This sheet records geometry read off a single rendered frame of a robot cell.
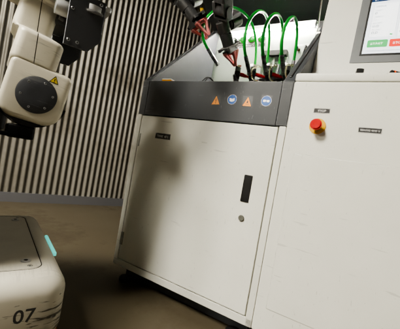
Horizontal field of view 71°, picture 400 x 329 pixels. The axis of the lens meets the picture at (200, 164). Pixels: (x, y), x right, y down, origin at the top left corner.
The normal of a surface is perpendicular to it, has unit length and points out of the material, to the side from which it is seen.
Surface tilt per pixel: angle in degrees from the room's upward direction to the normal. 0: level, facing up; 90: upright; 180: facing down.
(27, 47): 90
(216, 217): 90
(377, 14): 76
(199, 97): 90
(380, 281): 90
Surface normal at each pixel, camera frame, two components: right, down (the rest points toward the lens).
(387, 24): -0.44, -0.31
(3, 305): 0.59, 0.11
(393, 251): -0.50, -0.07
